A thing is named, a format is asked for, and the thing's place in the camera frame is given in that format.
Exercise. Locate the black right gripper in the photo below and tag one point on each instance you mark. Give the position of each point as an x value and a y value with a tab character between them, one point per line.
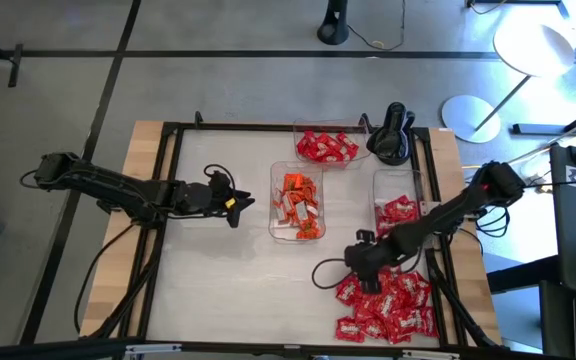
370	257

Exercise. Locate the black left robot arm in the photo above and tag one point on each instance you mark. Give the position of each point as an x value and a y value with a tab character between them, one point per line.
113	190

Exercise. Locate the red Skittles candy pack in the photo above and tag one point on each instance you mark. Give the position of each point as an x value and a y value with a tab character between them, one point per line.
375	328
390	302
400	205
368	306
393	280
407	322
420	299
429	322
385	218
412	282
349	330
404	219
349	291

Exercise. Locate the clear plastic bin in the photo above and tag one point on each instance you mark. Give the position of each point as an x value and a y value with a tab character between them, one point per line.
393	182
296	205
308	127

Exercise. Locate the metal frame bracket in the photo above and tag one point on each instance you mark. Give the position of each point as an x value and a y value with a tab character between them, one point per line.
430	206

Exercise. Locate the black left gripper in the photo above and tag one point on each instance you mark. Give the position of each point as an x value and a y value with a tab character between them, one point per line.
198	197

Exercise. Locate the orange Reese's candy pack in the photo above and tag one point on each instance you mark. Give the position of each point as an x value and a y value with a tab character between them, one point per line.
282	205
298	200
304	215
309	231
309	189
294	182

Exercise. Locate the red KitKat candy bar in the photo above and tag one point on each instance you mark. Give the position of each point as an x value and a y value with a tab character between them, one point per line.
353	151
318	157
324	146
302	146
309	136
346	140
329	137
338	158

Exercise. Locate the black floor stand pole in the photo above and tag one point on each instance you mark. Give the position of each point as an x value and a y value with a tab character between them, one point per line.
333	27

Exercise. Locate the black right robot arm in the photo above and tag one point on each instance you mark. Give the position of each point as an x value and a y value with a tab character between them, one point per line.
443	215

